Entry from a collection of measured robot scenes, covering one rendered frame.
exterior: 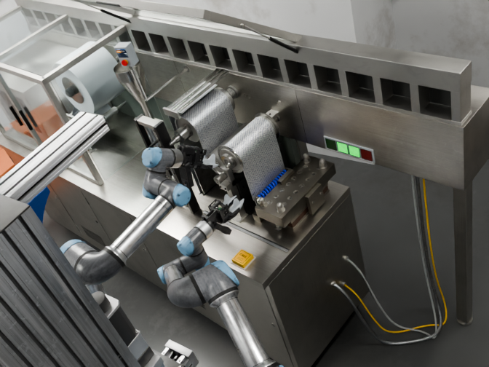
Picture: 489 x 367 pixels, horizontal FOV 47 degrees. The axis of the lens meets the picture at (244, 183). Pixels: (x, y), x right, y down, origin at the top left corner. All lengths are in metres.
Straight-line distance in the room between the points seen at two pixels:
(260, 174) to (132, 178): 0.93
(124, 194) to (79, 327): 1.71
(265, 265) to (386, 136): 0.74
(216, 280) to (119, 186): 1.35
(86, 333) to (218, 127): 1.38
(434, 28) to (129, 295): 2.68
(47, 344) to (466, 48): 3.30
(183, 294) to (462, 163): 1.11
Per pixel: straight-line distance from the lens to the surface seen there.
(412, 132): 2.22
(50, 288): 1.42
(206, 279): 2.02
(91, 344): 1.57
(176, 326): 3.60
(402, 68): 2.08
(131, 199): 3.09
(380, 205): 3.89
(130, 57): 2.67
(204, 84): 2.66
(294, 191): 2.56
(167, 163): 2.16
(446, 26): 4.04
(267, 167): 2.59
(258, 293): 2.58
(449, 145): 2.18
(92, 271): 1.99
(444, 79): 2.02
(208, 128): 2.59
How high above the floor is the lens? 2.72
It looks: 39 degrees down
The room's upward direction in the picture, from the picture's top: 19 degrees counter-clockwise
